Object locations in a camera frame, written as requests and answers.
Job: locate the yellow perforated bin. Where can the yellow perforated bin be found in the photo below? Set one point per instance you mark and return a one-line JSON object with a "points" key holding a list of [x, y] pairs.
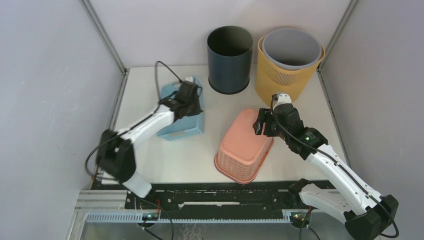
{"points": [[271, 79]]}

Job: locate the grey inner bin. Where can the grey inner bin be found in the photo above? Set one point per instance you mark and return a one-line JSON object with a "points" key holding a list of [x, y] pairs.
{"points": [[291, 48]]}

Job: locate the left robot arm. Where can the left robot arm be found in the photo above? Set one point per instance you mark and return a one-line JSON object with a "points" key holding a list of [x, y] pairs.
{"points": [[117, 149]]}

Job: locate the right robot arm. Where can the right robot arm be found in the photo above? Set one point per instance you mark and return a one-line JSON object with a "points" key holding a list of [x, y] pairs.
{"points": [[364, 212]]}

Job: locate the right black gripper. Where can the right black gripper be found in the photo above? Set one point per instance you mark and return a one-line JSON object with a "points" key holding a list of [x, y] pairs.
{"points": [[264, 116]]}

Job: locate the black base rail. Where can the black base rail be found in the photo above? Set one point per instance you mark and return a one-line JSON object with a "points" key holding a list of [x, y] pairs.
{"points": [[219, 201]]}

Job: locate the dark blue cylindrical bin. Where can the dark blue cylindrical bin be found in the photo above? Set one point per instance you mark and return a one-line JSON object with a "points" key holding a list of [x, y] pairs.
{"points": [[229, 58]]}

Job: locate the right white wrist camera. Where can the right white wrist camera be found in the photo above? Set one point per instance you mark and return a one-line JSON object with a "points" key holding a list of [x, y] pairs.
{"points": [[280, 98]]}

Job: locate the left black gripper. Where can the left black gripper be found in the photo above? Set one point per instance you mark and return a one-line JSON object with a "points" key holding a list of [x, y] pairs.
{"points": [[197, 110]]}

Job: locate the pink plastic basket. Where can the pink plastic basket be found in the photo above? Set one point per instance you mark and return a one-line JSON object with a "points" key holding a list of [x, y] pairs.
{"points": [[241, 152]]}

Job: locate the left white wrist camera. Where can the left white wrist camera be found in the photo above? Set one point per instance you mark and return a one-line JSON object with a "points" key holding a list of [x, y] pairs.
{"points": [[189, 79]]}

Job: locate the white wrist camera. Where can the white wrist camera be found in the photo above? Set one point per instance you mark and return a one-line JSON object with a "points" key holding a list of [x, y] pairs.
{"points": [[189, 79], [280, 98]]}

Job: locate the blue plastic basket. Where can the blue plastic basket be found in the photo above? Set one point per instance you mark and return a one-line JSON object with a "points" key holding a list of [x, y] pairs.
{"points": [[188, 126]]}

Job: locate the aluminium frame rail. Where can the aluminium frame rail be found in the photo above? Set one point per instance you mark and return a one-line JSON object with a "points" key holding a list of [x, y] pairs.
{"points": [[101, 200]]}

